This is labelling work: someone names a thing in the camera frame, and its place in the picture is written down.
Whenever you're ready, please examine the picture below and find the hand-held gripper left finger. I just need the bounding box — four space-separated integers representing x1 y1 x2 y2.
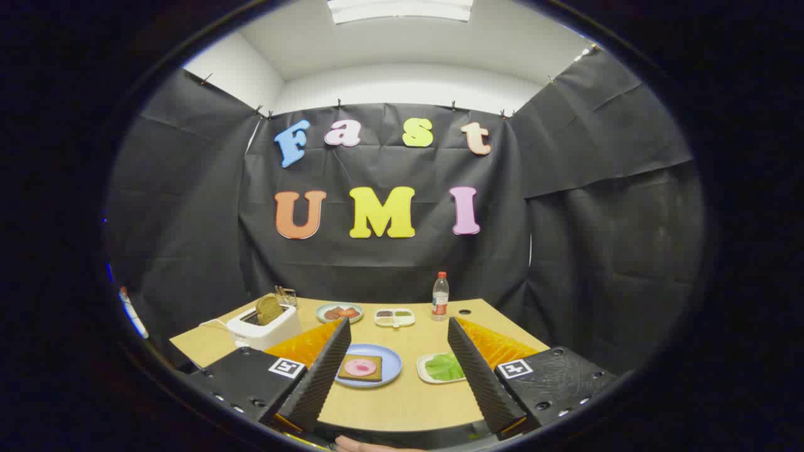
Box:
186 317 352 435

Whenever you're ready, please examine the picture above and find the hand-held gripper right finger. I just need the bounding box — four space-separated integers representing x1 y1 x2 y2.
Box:
447 316 619 440

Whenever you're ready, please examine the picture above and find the green lettuce leaf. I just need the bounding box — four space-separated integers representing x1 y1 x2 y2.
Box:
425 353 467 381

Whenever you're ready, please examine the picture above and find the brown toasted bread slice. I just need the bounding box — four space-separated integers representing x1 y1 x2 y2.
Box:
255 295 285 326

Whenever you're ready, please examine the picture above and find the bread slice under ham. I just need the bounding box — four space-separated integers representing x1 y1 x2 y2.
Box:
337 354 383 382

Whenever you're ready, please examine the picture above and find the white square plate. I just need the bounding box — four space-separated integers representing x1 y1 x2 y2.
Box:
416 352 469 385

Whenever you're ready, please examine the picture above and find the pale green round plate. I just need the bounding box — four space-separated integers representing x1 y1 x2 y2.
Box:
316 303 364 325

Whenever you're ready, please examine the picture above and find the white toaster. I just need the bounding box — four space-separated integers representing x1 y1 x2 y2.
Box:
226 303 303 351

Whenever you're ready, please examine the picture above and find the blue round plate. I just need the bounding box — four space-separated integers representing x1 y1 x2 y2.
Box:
335 343 403 389

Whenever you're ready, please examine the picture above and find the clear bottle with red cap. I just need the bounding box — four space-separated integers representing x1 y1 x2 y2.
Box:
432 272 450 322

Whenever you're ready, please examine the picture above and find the white divided tray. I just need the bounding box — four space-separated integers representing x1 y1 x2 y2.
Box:
374 308 416 329

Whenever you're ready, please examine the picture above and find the black backdrop cloth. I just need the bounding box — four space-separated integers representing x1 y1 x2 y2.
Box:
104 47 707 377

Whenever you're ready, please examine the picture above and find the ceiling light panel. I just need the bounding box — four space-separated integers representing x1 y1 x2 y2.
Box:
327 0 475 24

